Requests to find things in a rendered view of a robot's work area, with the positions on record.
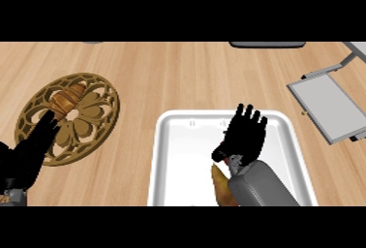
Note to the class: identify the brown croissant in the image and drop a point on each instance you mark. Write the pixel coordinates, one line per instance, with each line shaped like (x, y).
(68, 99)

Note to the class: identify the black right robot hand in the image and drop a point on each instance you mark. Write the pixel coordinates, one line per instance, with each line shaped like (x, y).
(245, 135)

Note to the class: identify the dark grey flat appliance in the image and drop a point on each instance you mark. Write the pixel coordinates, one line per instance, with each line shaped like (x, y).
(265, 44)

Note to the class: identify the white rectangular tray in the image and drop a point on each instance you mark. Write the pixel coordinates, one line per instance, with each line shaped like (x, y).
(190, 151)

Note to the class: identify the grey tiered shelf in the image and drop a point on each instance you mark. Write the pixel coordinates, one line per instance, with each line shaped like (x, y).
(333, 106)

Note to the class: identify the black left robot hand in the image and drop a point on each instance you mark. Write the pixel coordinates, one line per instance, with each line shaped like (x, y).
(32, 147)

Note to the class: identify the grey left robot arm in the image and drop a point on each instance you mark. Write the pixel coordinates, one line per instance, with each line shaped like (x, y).
(13, 197)

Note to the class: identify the round brown openwork trivet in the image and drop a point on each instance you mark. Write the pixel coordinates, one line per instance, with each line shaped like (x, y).
(90, 129)

